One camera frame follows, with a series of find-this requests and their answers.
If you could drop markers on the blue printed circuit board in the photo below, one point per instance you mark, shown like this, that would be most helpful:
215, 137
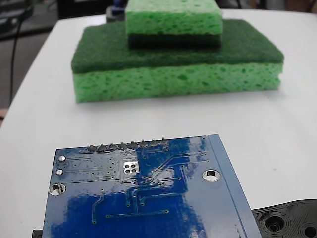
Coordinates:
148, 208

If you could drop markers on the large green scouring sponge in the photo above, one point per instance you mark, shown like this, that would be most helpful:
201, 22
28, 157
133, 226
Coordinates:
158, 79

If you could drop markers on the small green scouring sponge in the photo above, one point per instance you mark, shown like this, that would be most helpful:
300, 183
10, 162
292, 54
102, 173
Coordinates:
171, 22

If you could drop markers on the dark electronics unit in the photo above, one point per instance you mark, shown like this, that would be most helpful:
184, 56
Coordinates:
12, 17

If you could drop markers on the black plastic mount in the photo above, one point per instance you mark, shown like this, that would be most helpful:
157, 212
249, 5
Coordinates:
284, 220

